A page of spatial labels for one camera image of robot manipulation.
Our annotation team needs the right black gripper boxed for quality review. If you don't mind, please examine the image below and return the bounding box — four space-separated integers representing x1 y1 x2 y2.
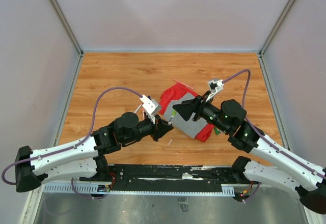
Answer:
173 90 230 134

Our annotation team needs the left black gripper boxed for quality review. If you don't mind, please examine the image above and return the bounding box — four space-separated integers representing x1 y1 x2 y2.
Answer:
122 114 174 145

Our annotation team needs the white marker green end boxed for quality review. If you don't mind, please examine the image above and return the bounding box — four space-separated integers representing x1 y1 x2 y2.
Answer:
168 115 174 125

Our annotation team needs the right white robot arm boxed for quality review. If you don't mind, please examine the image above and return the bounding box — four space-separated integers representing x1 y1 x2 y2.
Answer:
173 96 325 214

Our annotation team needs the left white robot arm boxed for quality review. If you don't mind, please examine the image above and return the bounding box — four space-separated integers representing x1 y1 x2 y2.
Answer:
14 112 173 192

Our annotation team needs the dark green pen cap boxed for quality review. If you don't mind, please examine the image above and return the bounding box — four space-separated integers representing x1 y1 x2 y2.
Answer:
214 127 220 135

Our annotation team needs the red and grey cloth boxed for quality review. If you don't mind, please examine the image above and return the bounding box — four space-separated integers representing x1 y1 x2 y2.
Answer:
159 83 214 142

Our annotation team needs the white marker blue end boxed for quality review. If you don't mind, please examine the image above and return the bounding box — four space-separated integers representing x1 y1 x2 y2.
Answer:
134 104 142 114

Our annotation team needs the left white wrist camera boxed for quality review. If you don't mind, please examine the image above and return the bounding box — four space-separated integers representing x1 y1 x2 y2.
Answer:
140 95 161 120

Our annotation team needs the white slotted cable duct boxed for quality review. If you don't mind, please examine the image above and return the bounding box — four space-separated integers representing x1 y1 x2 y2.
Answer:
43 183 236 197

